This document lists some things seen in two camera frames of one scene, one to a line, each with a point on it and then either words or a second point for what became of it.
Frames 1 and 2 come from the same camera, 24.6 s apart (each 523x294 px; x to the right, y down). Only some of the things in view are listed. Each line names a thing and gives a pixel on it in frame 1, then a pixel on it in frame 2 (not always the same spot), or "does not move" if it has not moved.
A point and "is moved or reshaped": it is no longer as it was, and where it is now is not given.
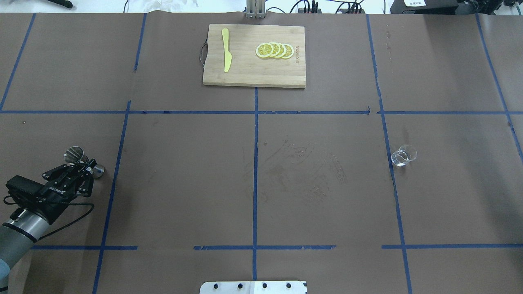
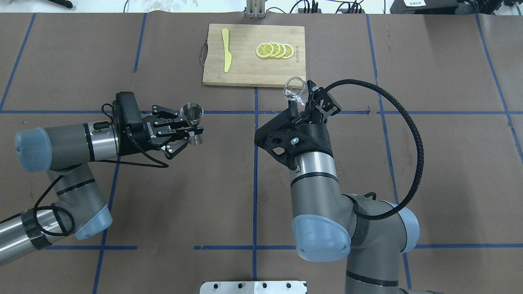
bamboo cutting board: (246, 68) does not move
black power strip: (342, 11) does not move
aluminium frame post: (255, 9) does not move
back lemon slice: (289, 51) does not move
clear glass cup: (405, 153) -> (296, 89)
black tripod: (64, 3) does not move
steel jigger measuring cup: (75, 154) is moved or reshaped
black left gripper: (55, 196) -> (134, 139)
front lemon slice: (264, 50) does not move
